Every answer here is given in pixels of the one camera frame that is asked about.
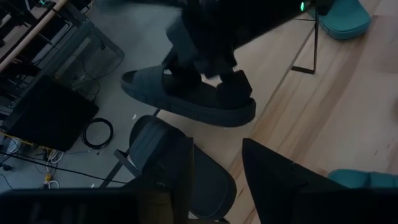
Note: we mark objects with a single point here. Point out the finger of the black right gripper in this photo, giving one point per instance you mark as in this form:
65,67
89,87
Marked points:
234,91
185,74

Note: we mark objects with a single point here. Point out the black floor box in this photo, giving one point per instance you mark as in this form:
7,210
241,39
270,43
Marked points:
49,115

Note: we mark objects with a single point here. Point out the wooden shelf with black frame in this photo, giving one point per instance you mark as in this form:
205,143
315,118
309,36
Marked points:
264,77

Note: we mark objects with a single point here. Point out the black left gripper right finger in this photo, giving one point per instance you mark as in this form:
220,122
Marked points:
280,186

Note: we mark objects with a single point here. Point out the wooden pole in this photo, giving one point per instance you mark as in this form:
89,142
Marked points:
31,34

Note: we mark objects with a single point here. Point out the grey metal rack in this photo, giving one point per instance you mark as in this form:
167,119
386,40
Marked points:
71,37

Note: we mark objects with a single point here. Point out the green slide sandal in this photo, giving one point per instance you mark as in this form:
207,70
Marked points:
367,180
345,18

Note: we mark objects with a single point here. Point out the black slide sandal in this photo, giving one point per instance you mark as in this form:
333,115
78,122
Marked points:
186,105
211,186

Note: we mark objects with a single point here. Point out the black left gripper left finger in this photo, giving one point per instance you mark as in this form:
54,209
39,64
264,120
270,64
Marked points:
168,193

